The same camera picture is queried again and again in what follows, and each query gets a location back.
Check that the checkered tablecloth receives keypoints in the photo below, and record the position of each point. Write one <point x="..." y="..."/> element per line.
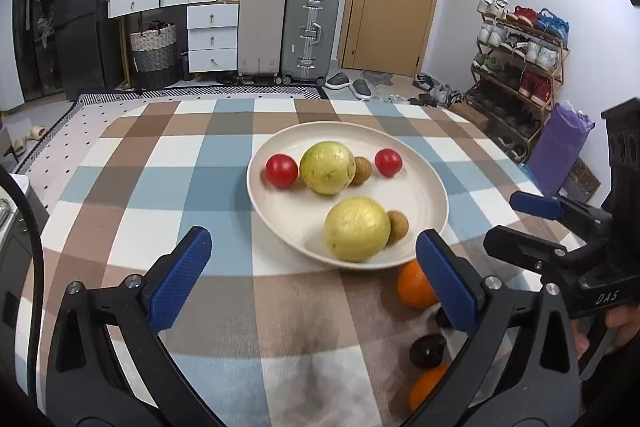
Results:
<point x="165" y="187"/>

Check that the dark glass wardrobe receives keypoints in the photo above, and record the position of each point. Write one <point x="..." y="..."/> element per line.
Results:
<point x="35" y="7"/>

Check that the brown cardboard box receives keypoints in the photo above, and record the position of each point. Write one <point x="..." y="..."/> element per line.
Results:
<point x="470" y="114"/>

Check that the dark purple plum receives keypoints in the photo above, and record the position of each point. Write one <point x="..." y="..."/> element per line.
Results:
<point x="442" y="318"/>
<point x="427" y="351"/>

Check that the red tomato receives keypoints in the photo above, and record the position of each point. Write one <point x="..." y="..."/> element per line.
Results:
<point x="281" y="170"/>
<point x="388" y="163"/>

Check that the brown patterned mat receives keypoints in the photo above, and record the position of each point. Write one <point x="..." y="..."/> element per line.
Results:
<point x="582" y="177"/>

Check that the person's right forearm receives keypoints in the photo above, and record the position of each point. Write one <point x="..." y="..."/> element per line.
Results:
<point x="612" y="387"/>

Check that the pair of beige slippers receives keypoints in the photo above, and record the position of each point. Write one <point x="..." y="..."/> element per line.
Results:
<point x="27" y="139"/>

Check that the white drawer cabinet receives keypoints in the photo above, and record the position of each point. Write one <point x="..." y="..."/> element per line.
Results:
<point x="212" y="39"/>

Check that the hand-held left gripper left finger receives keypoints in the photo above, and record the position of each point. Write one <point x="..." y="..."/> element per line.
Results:
<point x="180" y="277"/>

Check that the rows of shoes on rack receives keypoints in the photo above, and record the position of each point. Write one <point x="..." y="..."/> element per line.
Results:
<point x="530" y="52"/>

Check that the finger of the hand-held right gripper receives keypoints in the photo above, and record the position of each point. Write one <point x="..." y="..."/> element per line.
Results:
<point x="535" y="205"/>
<point x="525" y="247"/>

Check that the beige suitcase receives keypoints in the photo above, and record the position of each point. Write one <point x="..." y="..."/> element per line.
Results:
<point x="260" y="32"/>

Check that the cream round plate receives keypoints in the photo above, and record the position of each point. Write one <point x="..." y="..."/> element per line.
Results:
<point x="420" y="192"/>

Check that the yellow-green citrus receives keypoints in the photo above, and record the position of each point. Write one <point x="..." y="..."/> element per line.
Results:
<point x="327" y="168"/>
<point x="356" y="229"/>

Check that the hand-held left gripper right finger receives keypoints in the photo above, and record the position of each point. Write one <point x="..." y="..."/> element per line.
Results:
<point x="445" y="282"/>

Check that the woven laundry basket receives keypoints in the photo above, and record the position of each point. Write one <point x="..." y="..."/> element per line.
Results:
<point x="154" y="57"/>

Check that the wooden shoe rack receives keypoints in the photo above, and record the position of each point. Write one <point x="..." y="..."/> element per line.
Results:
<point x="547" y="104"/>

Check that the person's right hand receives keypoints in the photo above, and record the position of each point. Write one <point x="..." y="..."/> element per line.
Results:
<point x="625" y="324"/>

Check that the grey slipper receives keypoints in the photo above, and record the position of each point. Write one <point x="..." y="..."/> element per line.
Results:
<point x="337" y="80"/>
<point x="361" y="89"/>

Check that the brown kiwi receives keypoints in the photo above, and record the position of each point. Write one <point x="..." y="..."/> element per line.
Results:
<point x="398" y="227"/>
<point x="361" y="171"/>

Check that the orange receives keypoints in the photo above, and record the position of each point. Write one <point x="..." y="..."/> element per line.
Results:
<point x="427" y="387"/>
<point x="415" y="287"/>

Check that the purple bag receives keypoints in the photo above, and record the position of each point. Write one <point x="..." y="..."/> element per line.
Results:
<point x="557" y="147"/>

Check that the pile of shoes on floor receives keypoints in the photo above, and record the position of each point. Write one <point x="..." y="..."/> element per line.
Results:
<point x="430" y="89"/>

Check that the silver suitcase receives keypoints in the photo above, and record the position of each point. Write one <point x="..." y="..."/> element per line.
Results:
<point x="300" y="42"/>

